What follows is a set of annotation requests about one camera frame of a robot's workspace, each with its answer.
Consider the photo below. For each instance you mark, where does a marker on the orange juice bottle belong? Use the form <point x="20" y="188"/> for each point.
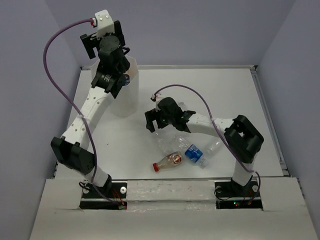
<point x="127" y="79"/>

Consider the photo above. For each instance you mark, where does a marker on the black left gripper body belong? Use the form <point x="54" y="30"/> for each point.
<point x="125" y="64"/>

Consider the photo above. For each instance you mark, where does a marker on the red cap tea bottle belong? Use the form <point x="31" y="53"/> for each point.
<point x="171" y="160"/>

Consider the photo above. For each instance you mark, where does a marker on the clear bottle far right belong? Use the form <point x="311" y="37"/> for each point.
<point x="212" y="148"/>

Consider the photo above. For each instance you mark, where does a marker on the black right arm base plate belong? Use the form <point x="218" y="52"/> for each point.
<point x="229" y="199"/>

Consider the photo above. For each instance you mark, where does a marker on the clear crushed bottle far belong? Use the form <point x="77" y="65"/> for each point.
<point x="181" y="134"/>

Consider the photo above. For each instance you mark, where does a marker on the white octagonal plastic bin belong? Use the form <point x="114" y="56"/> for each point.
<point x="123" y="105"/>

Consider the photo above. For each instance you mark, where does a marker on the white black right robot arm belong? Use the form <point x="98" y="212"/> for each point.
<point x="241" y="137"/>

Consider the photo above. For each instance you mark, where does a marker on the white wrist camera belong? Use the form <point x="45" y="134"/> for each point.
<point x="156" y="98"/>
<point x="104" y="23"/>

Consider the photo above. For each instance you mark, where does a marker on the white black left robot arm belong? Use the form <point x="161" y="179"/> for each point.
<point x="75" y="148"/>

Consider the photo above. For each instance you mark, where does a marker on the blue label water bottle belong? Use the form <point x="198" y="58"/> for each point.
<point x="192" y="153"/>

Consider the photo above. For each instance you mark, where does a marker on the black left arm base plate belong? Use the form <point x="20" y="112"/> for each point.
<point x="113" y="199"/>

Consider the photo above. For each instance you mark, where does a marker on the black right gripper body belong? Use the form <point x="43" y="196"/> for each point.
<point x="164" y="120"/>

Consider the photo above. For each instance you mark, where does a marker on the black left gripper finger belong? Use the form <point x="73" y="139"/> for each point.
<point x="119" y="33"/>
<point x="90" y="43"/>

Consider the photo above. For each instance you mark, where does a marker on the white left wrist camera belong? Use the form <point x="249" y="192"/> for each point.
<point x="104" y="23"/>

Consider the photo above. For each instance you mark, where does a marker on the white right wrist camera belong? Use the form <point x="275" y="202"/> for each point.
<point x="156" y="98"/>

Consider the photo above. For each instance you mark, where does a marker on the clear bottle white cap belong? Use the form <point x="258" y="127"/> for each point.
<point x="162" y="143"/>

